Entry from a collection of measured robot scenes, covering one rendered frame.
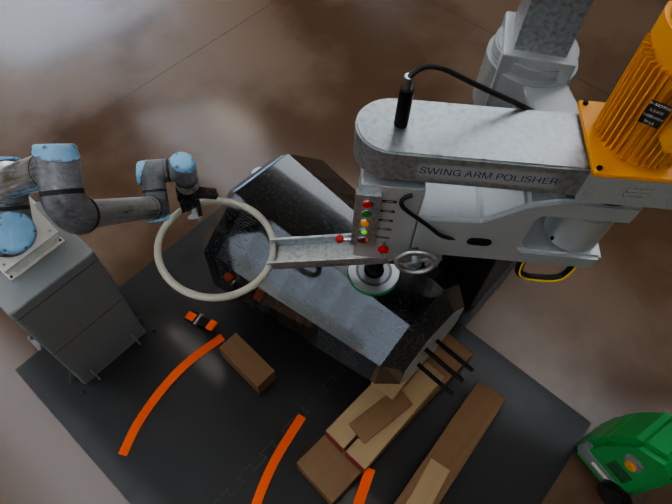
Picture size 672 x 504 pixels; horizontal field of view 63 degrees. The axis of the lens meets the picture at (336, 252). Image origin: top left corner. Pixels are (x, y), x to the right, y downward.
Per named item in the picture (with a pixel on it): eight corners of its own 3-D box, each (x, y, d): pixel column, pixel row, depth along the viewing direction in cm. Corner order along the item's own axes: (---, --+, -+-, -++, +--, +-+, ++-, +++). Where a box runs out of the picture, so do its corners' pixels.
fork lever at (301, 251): (441, 226, 216) (440, 219, 212) (442, 269, 206) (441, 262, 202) (275, 237, 233) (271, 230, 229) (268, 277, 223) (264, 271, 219)
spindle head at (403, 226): (447, 220, 215) (476, 140, 177) (449, 269, 203) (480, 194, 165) (355, 212, 215) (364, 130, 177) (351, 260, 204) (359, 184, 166)
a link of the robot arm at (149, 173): (137, 190, 206) (171, 187, 208) (132, 159, 204) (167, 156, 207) (140, 191, 215) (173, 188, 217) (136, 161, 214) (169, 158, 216)
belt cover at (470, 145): (653, 154, 177) (682, 116, 163) (671, 218, 164) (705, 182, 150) (355, 128, 179) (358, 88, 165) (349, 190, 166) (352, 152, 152)
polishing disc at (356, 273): (358, 243, 238) (358, 242, 237) (405, 259, 235) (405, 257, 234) (340, 284, 228) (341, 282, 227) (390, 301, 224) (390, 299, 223)
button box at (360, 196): (373, 240, 193) (382, 189, 169) (373, 246, 191) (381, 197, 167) (350, 238, 193) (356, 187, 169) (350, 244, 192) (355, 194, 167)
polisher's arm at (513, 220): (573, 238, 217) (635, 154, 175) (582, 290, 205) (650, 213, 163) (386, 222, 218) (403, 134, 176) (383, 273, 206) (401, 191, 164)
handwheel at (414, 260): (432, 254, 203) (440, 231, 190) (432, 278, 198) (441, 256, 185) (391, 250, 203) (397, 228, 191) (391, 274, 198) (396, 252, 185)
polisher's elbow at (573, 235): (535, 212, 199) (555, 177, 183) (585, 207, 201) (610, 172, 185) (553, 257, 190) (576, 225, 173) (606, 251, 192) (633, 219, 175)
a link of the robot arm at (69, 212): (75, 236, 150) (178, 219, 217) (68, 190, 149) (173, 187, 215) (36, 240, 152) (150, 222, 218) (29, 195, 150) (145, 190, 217)
